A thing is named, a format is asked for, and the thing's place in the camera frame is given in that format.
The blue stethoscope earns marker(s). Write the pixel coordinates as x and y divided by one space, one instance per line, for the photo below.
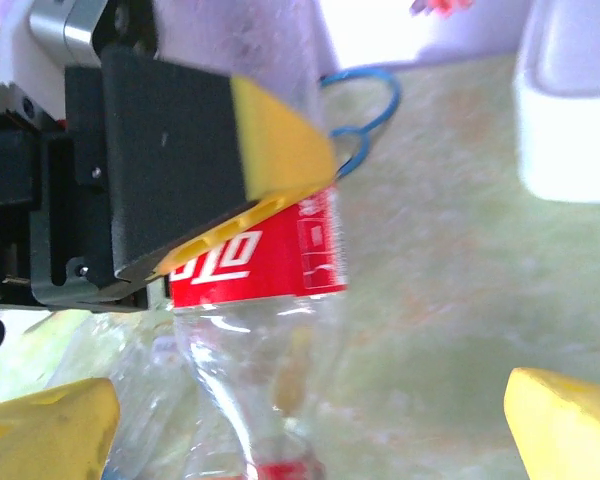
387 107

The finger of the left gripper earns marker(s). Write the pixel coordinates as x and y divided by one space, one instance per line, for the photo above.
180 165

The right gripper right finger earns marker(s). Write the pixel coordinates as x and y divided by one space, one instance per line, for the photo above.
565 425

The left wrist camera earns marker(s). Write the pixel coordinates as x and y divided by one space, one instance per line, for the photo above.
40 55

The red label clear bottle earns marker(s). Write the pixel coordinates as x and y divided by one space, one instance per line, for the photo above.
280 260

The white zip case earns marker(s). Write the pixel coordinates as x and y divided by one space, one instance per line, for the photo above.
570 115

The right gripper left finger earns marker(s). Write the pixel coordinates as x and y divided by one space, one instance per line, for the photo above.
45 430

